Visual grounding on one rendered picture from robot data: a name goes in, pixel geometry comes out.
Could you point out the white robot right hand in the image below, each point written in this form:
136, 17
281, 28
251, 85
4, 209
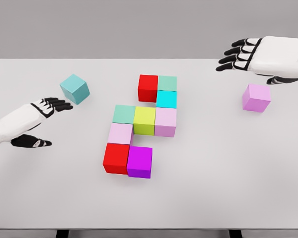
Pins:
280, 57

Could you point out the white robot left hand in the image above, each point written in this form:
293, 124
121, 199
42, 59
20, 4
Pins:
27, 116

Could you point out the lilac cube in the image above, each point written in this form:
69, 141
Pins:
256, 98

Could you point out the teal cube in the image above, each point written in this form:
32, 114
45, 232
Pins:
74, 88

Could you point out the light pink cube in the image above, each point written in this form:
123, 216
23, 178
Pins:
120, 133
165, 121

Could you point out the mint green cube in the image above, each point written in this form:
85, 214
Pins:
123, 114
167, 83

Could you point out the red cube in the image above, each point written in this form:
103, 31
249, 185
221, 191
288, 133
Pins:
115, 158
147, 88

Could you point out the yellow-green cube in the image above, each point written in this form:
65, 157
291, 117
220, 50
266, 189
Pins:
144, 120

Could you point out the magenta cube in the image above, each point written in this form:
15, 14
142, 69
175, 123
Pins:
139, 162

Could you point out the cyan cube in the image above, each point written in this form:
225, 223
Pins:
166, 99

